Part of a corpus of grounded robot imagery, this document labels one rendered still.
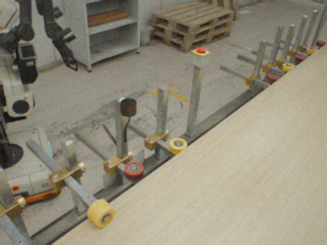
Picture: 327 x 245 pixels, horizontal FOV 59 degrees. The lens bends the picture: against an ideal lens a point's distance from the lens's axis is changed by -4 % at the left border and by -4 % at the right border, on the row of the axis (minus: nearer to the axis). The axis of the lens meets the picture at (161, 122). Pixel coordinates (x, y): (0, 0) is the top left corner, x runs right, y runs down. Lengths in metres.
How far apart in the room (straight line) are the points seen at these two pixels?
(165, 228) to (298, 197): 0.55
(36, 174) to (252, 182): 1.46
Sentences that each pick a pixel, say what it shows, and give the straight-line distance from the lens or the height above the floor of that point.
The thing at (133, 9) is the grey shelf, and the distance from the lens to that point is 4.35.
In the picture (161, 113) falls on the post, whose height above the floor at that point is 1.00.
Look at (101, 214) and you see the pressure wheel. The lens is 1.01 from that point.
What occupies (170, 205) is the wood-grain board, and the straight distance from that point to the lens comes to 1.13.
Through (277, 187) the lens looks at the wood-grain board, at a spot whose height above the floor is 0.90.
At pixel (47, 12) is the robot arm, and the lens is 1.69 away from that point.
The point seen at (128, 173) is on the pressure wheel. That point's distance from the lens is 1.22.
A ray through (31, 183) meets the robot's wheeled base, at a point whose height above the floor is 0.23.
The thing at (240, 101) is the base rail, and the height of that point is 0.70.
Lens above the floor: 1.79
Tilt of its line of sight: 36 degrees down
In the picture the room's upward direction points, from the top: 4 degrees clockwise
